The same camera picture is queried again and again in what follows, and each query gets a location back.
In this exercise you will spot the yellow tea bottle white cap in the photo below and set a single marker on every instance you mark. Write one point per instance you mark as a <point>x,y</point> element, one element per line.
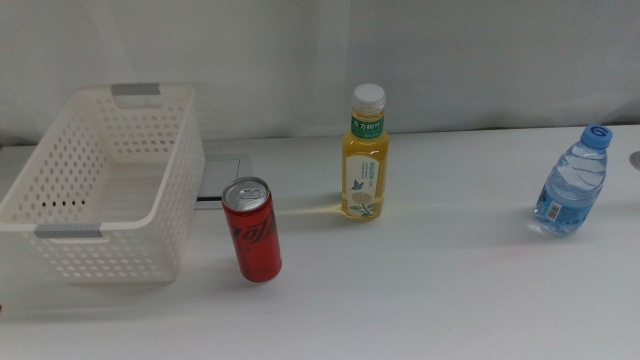
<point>366,170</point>

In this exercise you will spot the red cola can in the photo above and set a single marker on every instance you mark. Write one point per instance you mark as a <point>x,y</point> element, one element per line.
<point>255,235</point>

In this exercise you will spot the clear water bottle blue cap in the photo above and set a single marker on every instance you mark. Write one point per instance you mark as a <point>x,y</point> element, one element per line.
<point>572,190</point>

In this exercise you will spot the silver table socket panel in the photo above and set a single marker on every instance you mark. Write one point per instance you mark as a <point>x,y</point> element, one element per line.
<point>220,175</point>

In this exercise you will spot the white perforated plastic basket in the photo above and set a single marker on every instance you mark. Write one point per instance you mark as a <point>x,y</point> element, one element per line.
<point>170,165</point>

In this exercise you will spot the white backdrop curtain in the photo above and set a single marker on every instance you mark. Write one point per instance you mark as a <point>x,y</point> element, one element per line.
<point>450,60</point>

